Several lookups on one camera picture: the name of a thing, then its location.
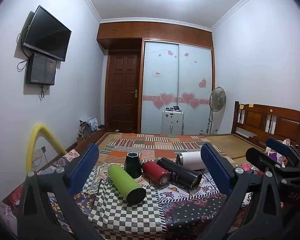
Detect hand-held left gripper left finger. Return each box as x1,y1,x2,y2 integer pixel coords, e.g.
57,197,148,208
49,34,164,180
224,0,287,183
15,143,100,240

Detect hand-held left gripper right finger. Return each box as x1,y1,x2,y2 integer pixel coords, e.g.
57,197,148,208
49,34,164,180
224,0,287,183
201,143,292,240

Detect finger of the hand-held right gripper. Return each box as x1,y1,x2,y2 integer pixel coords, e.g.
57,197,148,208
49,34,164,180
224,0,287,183
266,137,300,172
245,147,287,174

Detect white cup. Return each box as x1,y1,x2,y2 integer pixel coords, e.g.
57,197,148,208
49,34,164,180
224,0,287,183
176,151,208,171

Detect black cup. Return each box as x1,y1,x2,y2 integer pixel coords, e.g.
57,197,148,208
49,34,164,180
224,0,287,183
156,157,203,190

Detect dark green hexagonal cup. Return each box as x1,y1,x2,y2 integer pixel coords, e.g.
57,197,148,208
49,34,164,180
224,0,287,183
124,152,143,179

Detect red cup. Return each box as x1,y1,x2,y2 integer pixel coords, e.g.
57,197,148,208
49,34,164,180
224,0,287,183
142,160,171,185

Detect bamboo bed mat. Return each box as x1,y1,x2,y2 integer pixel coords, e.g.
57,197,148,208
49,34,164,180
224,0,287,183
95,132,264,161

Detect patchwork checkered cloth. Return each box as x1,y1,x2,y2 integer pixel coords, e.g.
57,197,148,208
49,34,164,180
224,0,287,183
1,101,300,205

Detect pile of clothes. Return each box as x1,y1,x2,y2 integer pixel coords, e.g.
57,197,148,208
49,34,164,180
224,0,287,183
77,117,100,139

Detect yellow foam tube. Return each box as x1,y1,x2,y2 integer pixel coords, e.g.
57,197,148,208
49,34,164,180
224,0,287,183
26,123,68,173

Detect patchwork quilt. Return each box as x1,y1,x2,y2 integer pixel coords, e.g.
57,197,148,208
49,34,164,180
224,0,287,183
95,133,233,173

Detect standing fan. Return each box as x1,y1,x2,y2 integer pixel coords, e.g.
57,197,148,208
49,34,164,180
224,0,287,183
206,86,227,135

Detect wooden door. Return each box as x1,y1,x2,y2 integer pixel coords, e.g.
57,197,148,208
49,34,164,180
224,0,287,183
106,49,142,133

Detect pink heart stickers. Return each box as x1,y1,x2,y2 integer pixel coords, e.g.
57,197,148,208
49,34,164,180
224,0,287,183
143,49,207,110

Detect pink cloth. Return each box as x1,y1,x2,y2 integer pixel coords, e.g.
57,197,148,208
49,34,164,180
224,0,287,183
0,199,18,238

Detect frosted sliding-door wardrobe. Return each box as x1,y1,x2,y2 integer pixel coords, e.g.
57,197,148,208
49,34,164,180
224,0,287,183
141,38,214,135

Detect wooden overhead cabinet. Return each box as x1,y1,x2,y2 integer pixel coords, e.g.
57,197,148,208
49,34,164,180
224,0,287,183
97,21,214,51

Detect small wall-mounted monitor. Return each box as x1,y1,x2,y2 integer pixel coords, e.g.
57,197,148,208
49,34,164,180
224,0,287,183
25,52,57,86

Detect black wall cable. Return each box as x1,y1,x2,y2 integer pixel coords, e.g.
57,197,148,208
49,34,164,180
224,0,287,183
16,25,32,73

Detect wall-mounted black television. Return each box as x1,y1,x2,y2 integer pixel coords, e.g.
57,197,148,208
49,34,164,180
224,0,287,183
23,5,72,62

